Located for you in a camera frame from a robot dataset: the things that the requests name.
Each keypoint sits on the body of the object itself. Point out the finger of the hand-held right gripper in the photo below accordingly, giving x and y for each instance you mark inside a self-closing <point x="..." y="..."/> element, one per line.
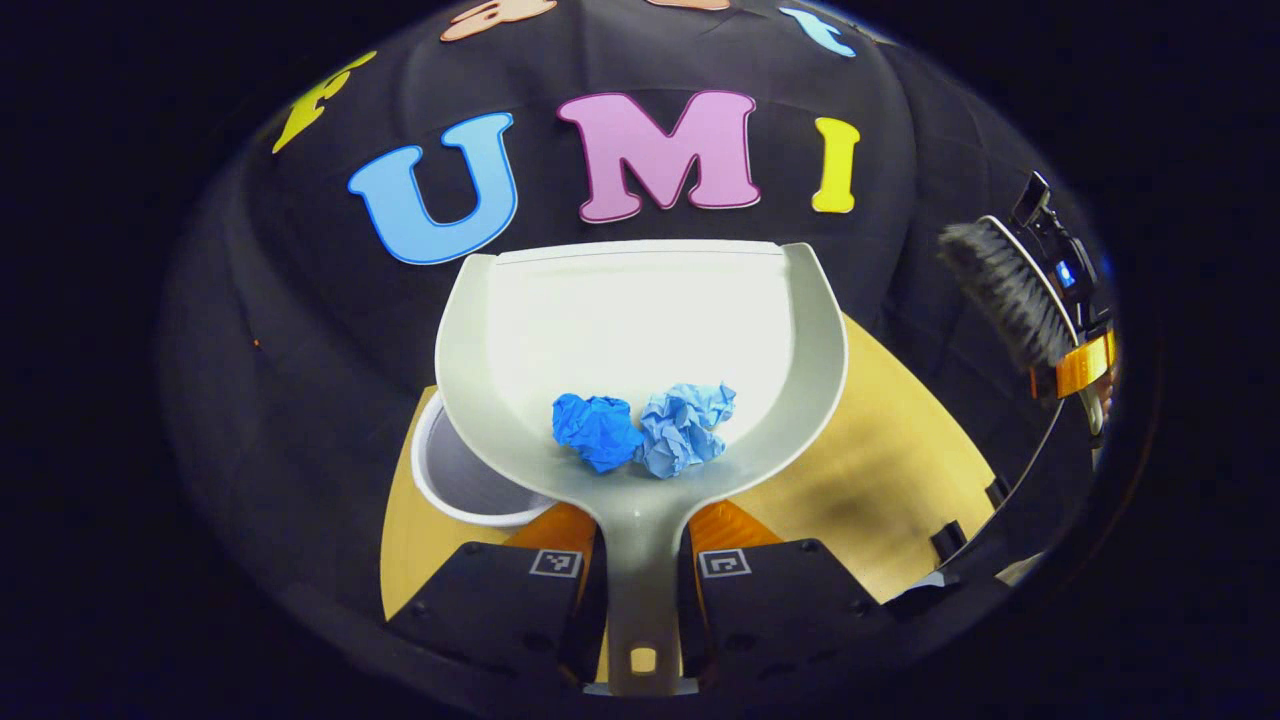
<point x="1085" y="362"/>

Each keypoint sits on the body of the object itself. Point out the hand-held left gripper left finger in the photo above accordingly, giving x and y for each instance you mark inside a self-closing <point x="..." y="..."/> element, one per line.
<point x="500" y="600"/>

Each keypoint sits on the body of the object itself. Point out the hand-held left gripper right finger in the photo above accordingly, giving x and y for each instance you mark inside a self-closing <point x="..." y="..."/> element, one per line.
<point x="780" y="600"/>

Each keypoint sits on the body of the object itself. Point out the small grey broom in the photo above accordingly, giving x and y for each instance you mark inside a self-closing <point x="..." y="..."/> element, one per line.
<point x="1005" y="290"/>

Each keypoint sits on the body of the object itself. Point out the white garbage bin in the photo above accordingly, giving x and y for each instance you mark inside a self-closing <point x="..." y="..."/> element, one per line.
<point x="460" y="480"/>

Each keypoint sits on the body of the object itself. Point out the dark blue paper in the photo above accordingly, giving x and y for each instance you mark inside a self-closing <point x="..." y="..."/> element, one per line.
<point x="598" y="430"/>

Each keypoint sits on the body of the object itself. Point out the light blue paper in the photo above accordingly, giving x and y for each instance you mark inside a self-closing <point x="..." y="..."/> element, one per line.
<point x="680" y="430"/>

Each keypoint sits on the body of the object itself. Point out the grey dustpan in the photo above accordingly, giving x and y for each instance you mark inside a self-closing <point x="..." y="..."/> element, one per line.
<point x="640" y="320"/>

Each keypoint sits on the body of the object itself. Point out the wooden desktop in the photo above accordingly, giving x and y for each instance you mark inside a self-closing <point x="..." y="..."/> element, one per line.
<point x="880" y="470"/>

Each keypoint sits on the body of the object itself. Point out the black table clamp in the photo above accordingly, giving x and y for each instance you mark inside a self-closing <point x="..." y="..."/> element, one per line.
<point x="997" y="491"/>
<point x="949" y="541"/>

